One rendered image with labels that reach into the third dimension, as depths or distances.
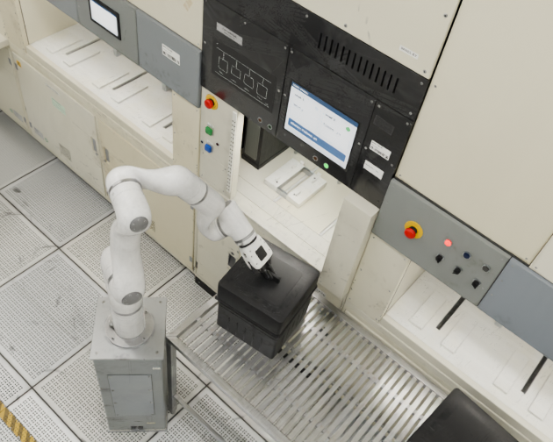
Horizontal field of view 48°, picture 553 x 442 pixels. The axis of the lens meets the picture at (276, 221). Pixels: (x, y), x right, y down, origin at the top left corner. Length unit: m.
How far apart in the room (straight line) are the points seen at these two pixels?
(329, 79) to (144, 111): 1.43
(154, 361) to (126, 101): 1.41
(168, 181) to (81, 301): 1.75
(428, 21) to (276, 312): 1.12
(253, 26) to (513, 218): 1.04
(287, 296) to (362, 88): 0.82
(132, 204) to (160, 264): 1.79
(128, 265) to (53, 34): 1.97
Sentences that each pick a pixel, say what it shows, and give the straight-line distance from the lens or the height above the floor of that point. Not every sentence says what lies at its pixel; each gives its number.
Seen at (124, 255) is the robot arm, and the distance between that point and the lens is 2.07.
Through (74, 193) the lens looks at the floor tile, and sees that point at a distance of 4.03.
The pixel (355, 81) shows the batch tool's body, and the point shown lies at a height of 1.81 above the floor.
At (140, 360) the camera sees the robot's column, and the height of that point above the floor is 0.73.
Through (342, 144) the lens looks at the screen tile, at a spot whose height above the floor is 1.57.
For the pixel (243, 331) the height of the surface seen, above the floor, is 0.84.
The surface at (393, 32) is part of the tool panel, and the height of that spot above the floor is 2.03.
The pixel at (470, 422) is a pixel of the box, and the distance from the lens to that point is 2.30.
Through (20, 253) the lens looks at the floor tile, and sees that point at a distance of 3.80.
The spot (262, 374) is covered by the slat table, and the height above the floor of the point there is 0.76.
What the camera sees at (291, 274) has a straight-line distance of 2.35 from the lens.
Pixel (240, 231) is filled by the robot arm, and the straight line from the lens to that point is 2.19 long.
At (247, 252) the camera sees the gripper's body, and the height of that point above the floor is 1.19.
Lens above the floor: 2.97
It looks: 50 degrees down
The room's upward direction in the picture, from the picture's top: 11 degrees clockwise
